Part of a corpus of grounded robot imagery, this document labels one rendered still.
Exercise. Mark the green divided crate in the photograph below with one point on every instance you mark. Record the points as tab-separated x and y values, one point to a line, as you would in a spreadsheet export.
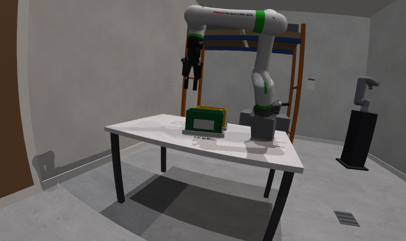
204	120

